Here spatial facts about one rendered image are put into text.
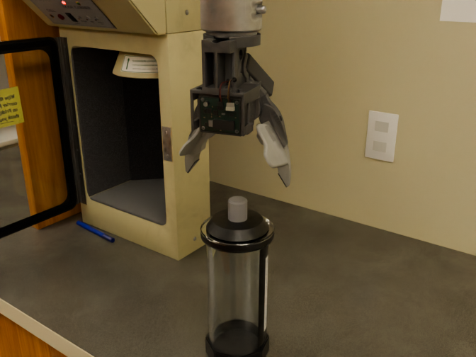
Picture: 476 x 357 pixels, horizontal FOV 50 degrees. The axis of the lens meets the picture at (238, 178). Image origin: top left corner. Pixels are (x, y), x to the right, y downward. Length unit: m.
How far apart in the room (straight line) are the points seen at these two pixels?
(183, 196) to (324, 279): 0.33
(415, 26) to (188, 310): 0.74
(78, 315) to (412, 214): 0.77
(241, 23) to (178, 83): 0.40
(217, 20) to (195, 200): 0.56
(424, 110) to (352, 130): 0.18
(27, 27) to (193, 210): 0.53
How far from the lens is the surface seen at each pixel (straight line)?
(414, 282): 1.10
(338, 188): 1.33
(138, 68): 1.07
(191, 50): 1.02
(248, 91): 0.62
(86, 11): 1.03
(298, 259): 1.12
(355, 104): 1.25
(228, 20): 0.62
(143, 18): 0.93
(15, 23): 1.21
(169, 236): 1.10
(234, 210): 0.73
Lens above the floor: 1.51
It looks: 22 degrees down
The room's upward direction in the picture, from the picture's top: straight up
